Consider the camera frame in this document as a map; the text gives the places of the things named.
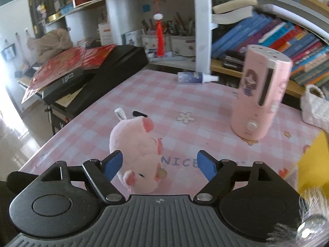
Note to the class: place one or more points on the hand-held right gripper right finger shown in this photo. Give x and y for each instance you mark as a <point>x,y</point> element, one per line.
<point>207,164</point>

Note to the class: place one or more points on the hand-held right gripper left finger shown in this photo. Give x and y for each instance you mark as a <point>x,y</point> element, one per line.
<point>113,164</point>

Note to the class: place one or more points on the pink pig plush toy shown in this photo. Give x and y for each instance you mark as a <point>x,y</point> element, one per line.
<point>136,146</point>

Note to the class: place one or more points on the yellow cardboard box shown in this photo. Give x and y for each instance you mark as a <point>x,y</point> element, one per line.
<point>313,164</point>

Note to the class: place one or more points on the pink checked tablecloth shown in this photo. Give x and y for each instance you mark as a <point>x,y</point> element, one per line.
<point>102,108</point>

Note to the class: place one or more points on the pink cylindrical humidifier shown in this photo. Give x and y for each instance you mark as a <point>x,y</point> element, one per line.
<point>254,103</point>

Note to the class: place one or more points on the blue label spray bottle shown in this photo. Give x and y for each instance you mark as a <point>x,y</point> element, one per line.
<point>190,78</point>

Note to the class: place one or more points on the black flat box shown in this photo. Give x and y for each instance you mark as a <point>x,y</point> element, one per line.
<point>64,81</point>

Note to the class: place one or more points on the white pen holder with pens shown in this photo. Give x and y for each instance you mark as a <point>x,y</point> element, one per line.
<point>150,43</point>
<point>183,46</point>

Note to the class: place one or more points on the white woven bag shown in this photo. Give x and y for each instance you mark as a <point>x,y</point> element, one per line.
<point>313,108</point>

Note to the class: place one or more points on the blue white small card box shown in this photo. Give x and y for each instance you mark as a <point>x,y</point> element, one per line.
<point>132,38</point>

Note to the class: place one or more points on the white box with red label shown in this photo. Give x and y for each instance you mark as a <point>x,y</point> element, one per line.
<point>105,34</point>

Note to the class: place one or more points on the white bookshelf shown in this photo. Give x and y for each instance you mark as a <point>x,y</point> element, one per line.
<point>203,30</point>

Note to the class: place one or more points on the red tassel ornament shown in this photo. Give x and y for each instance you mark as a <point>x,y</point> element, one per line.
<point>159,38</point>

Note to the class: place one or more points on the beige bundled cloth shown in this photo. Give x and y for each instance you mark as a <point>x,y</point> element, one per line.
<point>54,41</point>

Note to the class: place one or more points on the row of colourful books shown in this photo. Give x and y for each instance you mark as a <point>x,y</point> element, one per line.
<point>282,38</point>

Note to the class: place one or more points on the cream paperback book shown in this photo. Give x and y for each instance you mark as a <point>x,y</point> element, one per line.
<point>236,2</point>
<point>231,15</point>

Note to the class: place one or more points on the gold tape roll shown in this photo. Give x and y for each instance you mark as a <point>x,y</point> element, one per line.
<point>54,17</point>

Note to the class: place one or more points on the blue sticky note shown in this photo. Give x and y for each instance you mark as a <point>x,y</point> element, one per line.
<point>146,8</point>

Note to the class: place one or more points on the blue flat box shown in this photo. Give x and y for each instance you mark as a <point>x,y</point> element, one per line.
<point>67,9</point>

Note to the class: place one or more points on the small framed wall picture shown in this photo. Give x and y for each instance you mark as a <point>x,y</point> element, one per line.
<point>9,52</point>

